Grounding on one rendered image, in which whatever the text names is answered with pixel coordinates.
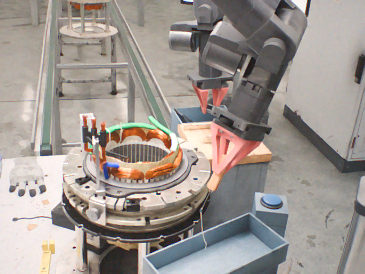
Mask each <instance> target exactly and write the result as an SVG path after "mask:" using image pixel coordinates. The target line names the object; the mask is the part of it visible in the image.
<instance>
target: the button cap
mask: <svg viewBox="0 0 365 274"><path fill-rule="evenodd" d="M262 201H263V202H264V203H265V204H266V205H268V206H272V207H276V206H279V205H280V204H281V199H280V198H279V197H278V196H277V195H275V194H266V195H264V196H263V198H262Z"/></svg>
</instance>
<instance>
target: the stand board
mask: <svg viewBox="0 0 365 274"><path fill-rule="evenodd" d="M208 123H212V122H205V123H190V124H178V127H177V132H178V133H179V135H180V137H181V138H182V139H183V140H186V142H190V143H192V144H193V145H195V146H196V147H198V151H197V152H199V151H202V152H203V153H204V155H205V156H206V157H207V158H208V160H209V163H210V167H212V153H213V150H212V142H211V143H203V137H204V136H210V135H211V128H205V129H197V130H184V126H185V125H193V124H208ZM233 147H234V144H233V143H232V142H231V141H230V143H229V148H228V151H227V156H228V155H229V153H230V152H231V150H232V148H233ZM271 157H272V153H271V152H270V151H269V149H268V148H267V147H266V146H265V145H264V144H263V143H262V142H261V144H260V146H259V147H257V148H256V149H255V150H254V151H252V152H251V153H250V154H248V155H247V157H244V158H243V159H242V160H240V161H239V162H238V163H237V164H236V165H238V164H248V163H259V162H270V161H271Z"/></svg>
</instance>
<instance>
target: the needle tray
mask: <svg viewBox="0 0 365 274"><path fill-rule="evenodd" d="M203 236H204V240H205V242H206V244H205V242H204V240H203ZM203 236H202V232H200V233H198V234H196V235H193V236H191V237H189V238H187V239H184V240H182V241H180V242H177V243H175V244H173V245H170V246H167V247H164V248H162V249H160V250H158V251H156V252H153V253H150V254H149V255H146V256H143V274H262V273H264V272H266V271H268V270H270V269H272V268H273V267H275V266H277V265H278V264H280V263H283V262H284V261H286V257H287V252H288V249H289V244H290V243H289V242H288V241H286V240H285V239H284V238H283V237H281V236H280V235H279V234H277V233H276V231H273V230H272V229H271V228H269V227H268V226H267V225H266V224H264V223H263V222H262V221H260V219H258V218H257V217H255V216H253V215H252V214H251V213H250V212H249V213H247V214H245V215H242V216H239V217H236V218H234V219H232V220H229V221H227V222H225V223H222V224H220V225H218V226H216V227H213V228H211V229H209V230H206V231H203ZM205 246H206V248H205Z"/></svg>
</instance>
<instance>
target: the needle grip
mask: <svg viewBox="0 0 365 274"><path fill-rule="evenodd" d="M226 157H227V155H223V154H222V155H221V157H220V159H219V161H218V163H219V164H220V163H221V162H222V161H223V160H224V159H225V158H226ZM227 169H228V167H227V168H226V169H225V170H224V171H222V172H221V173H220V174H217V173H216V172H213V175H212V177H211V179H210V181H209V183H208V185H207V187H208V188H209V189H211V190H214V191H216V190H217V188H218V186H219V185H220V182H221V180H222V178H223V176H224V174H225V172H226V170H227Z"/></svg>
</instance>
